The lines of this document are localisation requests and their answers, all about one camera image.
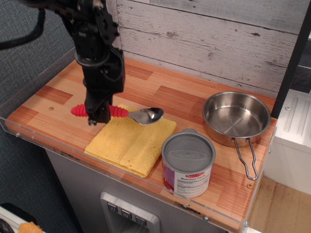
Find toy tin can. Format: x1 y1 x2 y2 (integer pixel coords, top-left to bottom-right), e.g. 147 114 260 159
161 129 216 198

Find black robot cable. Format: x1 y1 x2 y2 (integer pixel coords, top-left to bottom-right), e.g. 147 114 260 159
0 7 46 51

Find steel pan with wire handle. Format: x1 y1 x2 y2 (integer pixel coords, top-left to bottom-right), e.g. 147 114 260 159
202 91 271 181

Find white toy appliance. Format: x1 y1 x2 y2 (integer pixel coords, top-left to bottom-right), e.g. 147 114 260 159
264 90 311 194

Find silver dispenser button panel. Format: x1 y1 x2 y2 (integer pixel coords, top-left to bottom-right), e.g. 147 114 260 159
100 191 161 233

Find black right frame post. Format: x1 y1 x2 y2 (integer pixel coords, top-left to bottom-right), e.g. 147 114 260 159
271 1 311 118

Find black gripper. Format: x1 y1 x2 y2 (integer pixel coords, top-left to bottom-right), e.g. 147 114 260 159
74 47 126 127

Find red handled metal spoon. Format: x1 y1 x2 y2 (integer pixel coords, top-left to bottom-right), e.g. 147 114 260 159
70 103 165 126

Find yellow folded cloth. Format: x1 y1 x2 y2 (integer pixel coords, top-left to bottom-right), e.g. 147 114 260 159
85 117 177 178

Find clear acrylic table guard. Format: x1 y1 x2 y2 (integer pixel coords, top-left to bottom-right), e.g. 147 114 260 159
0 36 277 231

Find grey toy fridge cabinet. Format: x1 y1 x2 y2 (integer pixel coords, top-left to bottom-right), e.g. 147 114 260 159
47 150 225 233

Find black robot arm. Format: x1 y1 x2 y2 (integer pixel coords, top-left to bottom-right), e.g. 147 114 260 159
20 0 125 125

